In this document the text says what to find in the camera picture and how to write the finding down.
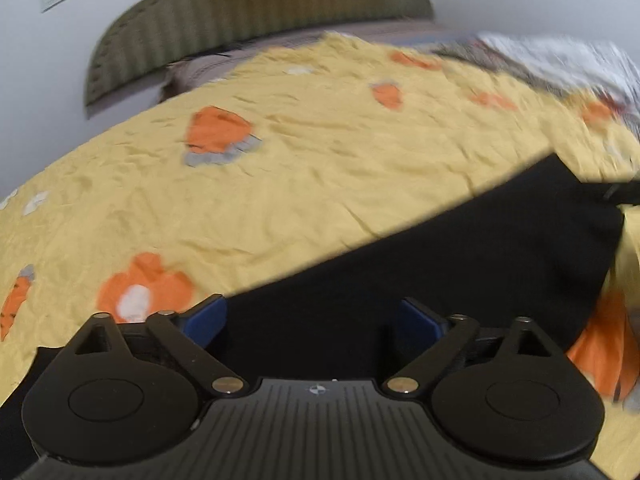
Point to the black pants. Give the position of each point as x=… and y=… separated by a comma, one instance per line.
x=450, y=260

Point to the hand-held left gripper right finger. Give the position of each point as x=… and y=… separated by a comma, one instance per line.
x=418, y=321

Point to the yellow carrot print blanket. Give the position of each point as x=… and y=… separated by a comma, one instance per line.
x=300, y=160

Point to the olive padded headboard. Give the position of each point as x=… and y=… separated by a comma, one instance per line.
x=250, y=0

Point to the grey printed pillow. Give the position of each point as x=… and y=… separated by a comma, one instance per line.
x=210, y=67

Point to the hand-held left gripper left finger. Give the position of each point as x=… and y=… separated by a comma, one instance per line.
x=207, y=319

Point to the white crumpled cloth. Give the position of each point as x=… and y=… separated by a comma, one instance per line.
x=550, y=60

